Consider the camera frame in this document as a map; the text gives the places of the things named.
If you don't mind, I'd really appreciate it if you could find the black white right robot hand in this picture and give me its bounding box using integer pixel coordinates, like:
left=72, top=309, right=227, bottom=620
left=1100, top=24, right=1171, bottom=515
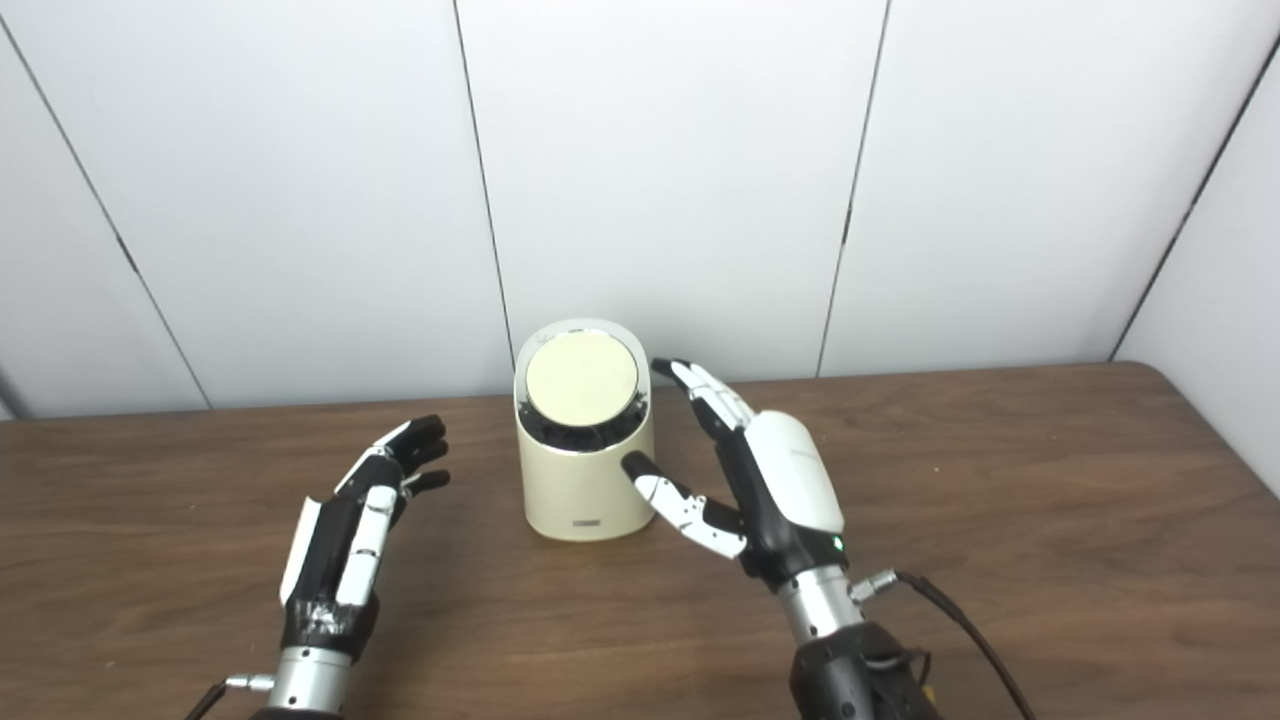
left=621, top=358, right=847, bottom=593

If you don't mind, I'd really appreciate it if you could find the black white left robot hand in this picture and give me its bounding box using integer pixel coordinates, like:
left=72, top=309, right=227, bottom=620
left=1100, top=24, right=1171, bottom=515
left=279, top=415, right=451, bottom=661

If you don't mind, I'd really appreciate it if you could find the cream round bin lid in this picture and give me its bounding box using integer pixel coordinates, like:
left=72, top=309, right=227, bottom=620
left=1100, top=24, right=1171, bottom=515
left=526, top=334, right=640, bottom=425

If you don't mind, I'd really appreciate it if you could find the cream-colored desktop trash bin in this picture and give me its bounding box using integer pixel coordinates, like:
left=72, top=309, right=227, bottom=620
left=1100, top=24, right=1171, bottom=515
left=513, top=319, right=657, bottom=542

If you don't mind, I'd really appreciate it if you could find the black bin liner bag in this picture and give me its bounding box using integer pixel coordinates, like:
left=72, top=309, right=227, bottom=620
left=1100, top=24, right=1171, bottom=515
left=517, top=392, right=651, bottom=454

